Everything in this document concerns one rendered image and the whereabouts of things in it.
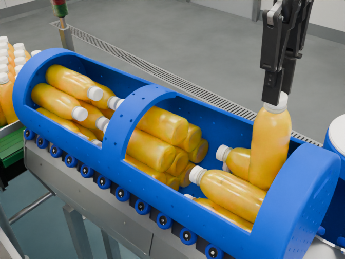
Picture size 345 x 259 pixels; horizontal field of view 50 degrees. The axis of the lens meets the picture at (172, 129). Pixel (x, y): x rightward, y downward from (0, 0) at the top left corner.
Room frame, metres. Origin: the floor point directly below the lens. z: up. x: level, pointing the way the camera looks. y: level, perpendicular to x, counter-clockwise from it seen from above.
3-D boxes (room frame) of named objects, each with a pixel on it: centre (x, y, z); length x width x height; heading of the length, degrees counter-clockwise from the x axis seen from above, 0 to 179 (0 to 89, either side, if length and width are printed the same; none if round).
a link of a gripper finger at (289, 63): (0.58, -0.20, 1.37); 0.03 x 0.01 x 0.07; 48
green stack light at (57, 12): (1.61, 0.46, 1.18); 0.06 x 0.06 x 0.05
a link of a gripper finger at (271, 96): (0.55, -0.17, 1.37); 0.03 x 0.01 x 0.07; 48
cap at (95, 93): (0.92, 0.21, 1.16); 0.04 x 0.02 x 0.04; 138
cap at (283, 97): (0.56, -0.19, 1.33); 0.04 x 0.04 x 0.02
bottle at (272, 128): (0.56, -0.19, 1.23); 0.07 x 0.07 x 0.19
